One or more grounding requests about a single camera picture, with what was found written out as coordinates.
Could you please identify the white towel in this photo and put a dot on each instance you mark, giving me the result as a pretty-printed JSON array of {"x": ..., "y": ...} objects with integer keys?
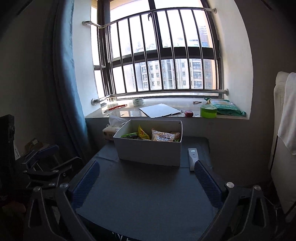
[{"x": 289, "y": 115}]

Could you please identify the brown cardboard box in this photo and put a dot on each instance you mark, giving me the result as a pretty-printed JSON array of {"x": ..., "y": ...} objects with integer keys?
[{"x": 34, "y": 144}]

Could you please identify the steel window guard rail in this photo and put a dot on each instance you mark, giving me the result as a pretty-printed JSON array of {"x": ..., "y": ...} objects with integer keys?
[{"x": 217, "y": 91}]

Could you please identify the yellow red snack packet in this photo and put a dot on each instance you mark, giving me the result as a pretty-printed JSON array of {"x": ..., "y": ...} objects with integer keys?
[{"x": 143, "y": 134}]

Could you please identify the white tissue pack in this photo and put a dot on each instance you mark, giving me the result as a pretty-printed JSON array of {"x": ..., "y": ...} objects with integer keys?
[{"x": 109, "y": 133}]

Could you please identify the green round jar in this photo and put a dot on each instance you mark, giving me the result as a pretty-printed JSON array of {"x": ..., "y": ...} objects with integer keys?
[{"x": 208, "y": 113}]

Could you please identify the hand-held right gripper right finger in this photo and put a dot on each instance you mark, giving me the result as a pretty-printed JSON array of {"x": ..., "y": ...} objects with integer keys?
[{"x": 208, "y": 183}]

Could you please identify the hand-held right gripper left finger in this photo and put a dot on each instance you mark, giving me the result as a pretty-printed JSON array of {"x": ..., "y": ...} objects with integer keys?
[{"x": 85, "y": 184}]

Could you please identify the apartment building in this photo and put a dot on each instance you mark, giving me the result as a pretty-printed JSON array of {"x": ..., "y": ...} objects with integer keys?
[{"x": 153, "y": 74}]

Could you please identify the white remote control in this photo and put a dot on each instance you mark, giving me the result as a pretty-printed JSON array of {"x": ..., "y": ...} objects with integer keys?
[{"x": 192, "y": 157}]

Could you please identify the silver beige snack packet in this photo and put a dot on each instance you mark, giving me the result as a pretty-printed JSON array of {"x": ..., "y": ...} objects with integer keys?
[{"x": 161, "y": 136}]

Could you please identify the dark window frame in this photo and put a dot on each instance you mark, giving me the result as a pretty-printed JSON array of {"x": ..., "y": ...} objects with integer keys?
[{"x": 166, "y": 52}]

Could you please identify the blue curtain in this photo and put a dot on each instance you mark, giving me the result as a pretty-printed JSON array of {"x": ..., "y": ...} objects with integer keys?
[{"x": 69, "y": 92}]

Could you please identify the white cardboard sheet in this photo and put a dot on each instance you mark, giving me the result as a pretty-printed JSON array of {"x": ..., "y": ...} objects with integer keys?
[{"x": 159, "y": 110}]

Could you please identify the red round case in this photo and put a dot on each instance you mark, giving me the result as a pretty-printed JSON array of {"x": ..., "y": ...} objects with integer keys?
[{"x": 189, "y": 114}]

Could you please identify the black box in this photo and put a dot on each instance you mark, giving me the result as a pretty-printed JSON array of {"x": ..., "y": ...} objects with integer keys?
[{"x": 7, "y": 139}]

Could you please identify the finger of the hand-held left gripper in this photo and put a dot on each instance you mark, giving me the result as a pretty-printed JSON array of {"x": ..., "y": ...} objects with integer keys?
[
  {"x": 55, "y": 172},
  {"x": 47, "y": 151}
]

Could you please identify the green plastic bag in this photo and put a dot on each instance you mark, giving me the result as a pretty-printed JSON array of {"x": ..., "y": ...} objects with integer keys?
[{"x": 229, "y": 109}]

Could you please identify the green snack packet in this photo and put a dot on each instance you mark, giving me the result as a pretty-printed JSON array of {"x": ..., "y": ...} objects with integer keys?
[{"x": 129, "y": 135}]

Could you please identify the white cardboard box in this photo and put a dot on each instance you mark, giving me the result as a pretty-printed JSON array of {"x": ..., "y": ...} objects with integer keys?
[{"x": 148, "y": 153}]

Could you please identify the clear tape roll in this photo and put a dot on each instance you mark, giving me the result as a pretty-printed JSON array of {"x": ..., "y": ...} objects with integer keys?
[{"x": 135, "y": 103}]

